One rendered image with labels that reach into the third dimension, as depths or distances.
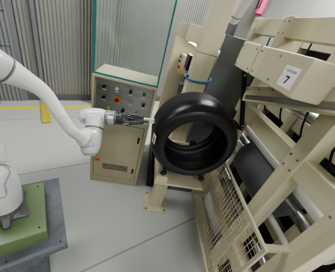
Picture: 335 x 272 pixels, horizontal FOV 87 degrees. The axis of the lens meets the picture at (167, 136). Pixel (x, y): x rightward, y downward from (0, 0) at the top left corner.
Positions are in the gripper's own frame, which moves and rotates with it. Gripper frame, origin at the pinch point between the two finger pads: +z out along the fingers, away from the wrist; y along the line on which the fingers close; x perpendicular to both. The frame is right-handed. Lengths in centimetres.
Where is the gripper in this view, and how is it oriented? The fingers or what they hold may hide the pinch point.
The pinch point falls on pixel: (148, 120)
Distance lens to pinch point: 111.1
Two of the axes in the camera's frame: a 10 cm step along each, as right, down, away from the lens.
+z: 9.9, 0.7, 0.9
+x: -1.1, 8.3, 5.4
